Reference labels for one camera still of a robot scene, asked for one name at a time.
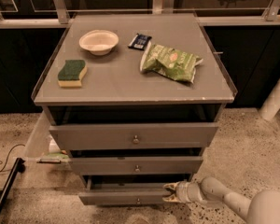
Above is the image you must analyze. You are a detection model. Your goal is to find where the metal railing post centre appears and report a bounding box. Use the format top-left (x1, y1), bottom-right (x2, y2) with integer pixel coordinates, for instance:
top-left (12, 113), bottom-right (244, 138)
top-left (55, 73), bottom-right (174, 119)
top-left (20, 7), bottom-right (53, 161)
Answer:
top-left (152, 0), bottom-right (175, 14)

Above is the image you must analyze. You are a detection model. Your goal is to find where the grey top drawer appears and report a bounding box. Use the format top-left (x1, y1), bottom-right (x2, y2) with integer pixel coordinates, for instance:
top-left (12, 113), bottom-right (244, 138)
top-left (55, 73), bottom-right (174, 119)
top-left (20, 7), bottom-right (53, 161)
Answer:
top-left (49, 122), bottom-right (218, 150)

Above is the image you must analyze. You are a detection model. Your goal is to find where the grey drawer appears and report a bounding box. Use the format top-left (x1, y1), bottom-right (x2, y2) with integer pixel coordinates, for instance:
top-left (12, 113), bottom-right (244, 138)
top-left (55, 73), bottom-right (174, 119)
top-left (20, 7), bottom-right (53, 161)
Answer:
top-left (49, 122), bottom-right (218, 150)
top-left (78, 174), bottom-right (191, 206)
top-left (69, 156), bottom-right (203, 175)

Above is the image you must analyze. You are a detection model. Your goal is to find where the grey drawer cabinet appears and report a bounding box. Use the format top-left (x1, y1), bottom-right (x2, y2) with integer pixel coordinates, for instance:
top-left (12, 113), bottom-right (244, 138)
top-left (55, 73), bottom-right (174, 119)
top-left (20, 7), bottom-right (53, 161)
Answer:
top-left (31, 12), bottom-right (238, 191)

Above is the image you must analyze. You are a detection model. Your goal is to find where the grey middle drawer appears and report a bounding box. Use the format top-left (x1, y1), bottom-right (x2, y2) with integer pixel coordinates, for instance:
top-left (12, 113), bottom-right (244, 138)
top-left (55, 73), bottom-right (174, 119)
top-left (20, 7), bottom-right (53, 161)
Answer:
top-left (69, 156), bottom-right (203, 175)

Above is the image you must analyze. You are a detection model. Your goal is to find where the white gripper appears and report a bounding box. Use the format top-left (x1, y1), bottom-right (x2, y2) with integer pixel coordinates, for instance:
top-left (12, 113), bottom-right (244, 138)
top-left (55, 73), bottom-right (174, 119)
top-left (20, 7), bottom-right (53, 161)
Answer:
top-left (162, 181), bottom-right (203, 203)

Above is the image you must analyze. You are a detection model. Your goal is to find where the grey bottom drawer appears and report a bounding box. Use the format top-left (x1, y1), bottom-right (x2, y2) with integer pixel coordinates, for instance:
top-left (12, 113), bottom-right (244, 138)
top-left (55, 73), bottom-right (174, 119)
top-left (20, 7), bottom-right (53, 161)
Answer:
top-left (78, 174), bottom-right (191, 206)

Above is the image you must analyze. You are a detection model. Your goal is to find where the green yellow sponge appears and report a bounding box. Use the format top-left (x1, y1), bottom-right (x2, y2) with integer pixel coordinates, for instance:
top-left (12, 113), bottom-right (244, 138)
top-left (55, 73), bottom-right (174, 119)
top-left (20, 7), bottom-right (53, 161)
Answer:
top-left (58, 60), bottom-right (87, 88)

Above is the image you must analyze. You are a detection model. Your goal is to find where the white paper bowl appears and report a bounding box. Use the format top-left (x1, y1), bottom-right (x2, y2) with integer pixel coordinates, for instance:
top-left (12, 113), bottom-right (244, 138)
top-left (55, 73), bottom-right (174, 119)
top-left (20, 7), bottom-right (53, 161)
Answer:
top-left (79, 30), bottom-right (119, 56)

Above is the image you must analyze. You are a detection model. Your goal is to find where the metal railing post right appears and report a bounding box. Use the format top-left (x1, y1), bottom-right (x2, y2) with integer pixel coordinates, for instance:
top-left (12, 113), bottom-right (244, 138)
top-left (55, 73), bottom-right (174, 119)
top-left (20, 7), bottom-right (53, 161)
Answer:
top-left (262, 0), bottom-right (280, 21)

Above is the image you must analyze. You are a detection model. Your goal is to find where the black metal bar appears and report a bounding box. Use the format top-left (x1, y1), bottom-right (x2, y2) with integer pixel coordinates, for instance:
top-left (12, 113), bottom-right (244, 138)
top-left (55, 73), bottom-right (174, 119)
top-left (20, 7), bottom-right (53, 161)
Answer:
top-left (0, 158), bottom-right (25, 214)

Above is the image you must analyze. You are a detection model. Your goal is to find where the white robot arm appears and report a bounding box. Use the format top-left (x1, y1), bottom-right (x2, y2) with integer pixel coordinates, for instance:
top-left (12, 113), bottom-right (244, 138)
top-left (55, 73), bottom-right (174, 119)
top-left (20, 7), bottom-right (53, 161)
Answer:
top-left (163, 177), bottom-right (280, 224)

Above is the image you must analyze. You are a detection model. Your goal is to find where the white pole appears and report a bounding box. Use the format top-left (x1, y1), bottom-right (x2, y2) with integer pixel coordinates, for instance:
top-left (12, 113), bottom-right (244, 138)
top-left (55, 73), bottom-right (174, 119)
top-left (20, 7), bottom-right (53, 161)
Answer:
top-left (259, 78), bottom-right (280, 120)

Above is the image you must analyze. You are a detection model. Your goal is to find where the green chip bag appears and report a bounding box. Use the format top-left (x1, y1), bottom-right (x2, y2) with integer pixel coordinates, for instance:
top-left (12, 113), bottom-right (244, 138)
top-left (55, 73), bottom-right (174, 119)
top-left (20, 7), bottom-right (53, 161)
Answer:
top-left (140, 42), bottom-right (203, 83)

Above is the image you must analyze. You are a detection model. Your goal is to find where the metal railing post left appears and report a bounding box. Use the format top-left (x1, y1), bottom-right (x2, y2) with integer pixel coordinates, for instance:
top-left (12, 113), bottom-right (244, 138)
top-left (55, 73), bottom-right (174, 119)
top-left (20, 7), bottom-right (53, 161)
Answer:
top-left (53, 0), bottom-right (70, 24)

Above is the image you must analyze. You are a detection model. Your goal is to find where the dark blue snack packet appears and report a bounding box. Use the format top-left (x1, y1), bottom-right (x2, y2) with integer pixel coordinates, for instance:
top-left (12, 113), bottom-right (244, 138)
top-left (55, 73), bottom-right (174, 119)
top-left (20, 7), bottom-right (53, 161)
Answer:
top-left (128, 34), bottom-right (151, 50)

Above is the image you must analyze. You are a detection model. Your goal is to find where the white bottle in bin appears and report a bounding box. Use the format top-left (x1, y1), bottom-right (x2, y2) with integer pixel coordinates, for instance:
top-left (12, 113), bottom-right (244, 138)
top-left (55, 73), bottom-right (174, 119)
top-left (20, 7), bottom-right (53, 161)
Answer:
top-left (49, 135), bottom-right (61, 153)

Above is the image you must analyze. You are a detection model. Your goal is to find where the metal railing post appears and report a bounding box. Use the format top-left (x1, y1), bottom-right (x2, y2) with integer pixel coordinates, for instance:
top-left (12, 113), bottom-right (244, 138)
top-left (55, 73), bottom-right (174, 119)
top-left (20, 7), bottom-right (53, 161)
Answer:
top-left (262, 0), bottom-right (280, 21)
top-left (152, 0), bottom-right (175, 14)
top-left (53, 0), bottom-right (70, 24)

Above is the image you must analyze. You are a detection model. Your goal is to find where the black cable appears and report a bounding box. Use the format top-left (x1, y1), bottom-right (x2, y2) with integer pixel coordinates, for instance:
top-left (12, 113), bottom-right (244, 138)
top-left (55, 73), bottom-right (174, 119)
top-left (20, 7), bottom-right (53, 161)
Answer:
top-left (0, 143), bottom-right (26, 175)

